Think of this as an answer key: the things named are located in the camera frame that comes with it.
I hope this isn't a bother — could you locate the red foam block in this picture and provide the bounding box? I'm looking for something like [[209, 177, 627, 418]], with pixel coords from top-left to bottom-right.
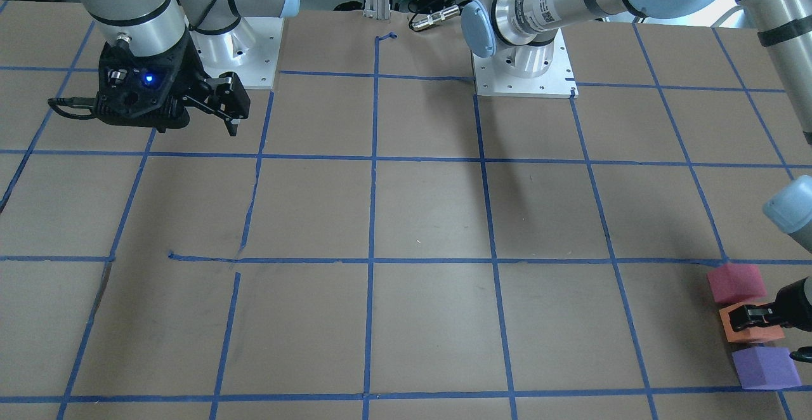
[[707, 262, 768, 305]]

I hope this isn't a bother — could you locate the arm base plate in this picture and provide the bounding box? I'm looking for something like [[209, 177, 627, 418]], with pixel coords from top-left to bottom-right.
[[191, 17, 285, 89], [471, 29, 579, 99]]

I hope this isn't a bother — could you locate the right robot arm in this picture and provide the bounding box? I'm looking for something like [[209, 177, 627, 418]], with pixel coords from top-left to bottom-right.
[[48, 0, 301, 136]]

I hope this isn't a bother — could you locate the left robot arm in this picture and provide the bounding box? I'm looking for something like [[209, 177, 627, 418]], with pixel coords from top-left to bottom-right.
[[461, 0, 810, 333]]

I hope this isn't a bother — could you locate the purple foam block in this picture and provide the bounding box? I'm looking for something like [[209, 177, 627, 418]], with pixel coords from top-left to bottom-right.
[[731, 346, 802, 390]]

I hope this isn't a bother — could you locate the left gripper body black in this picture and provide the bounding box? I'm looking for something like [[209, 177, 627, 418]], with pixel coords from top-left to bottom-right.
[[771, 277, 811, 332]]

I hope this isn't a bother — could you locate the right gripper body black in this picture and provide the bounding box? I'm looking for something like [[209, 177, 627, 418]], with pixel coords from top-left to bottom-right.
[[95, 32, 207, 132]]

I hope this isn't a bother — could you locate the orange foam block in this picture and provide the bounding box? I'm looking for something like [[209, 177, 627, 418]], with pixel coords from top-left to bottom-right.
[[719, 303, 785, 345]]

